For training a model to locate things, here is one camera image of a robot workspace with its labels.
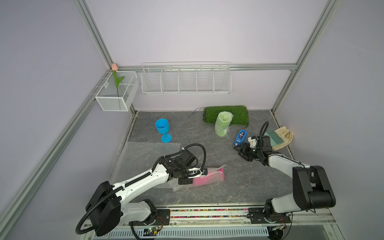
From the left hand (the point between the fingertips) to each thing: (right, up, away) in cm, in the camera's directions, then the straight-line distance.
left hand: (189, 174), depth 80 cm
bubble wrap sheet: (-7, -5, -5) cm, 9 cm away
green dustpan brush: (+58, +17, +22) cm, 65 cm away
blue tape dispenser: (+34, +18, +22) cm, 45 cm away
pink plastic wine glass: (+13, 0, -1) cm, 13 cm away
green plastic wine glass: (+20, +27, +17) cm, 37 cm away
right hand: (+28, +12, +12) cm, 32 cm away
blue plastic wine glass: (-18, +26, +12) cm, 34 cm away
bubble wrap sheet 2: (-34, +5, +16) cm, 38 cm away
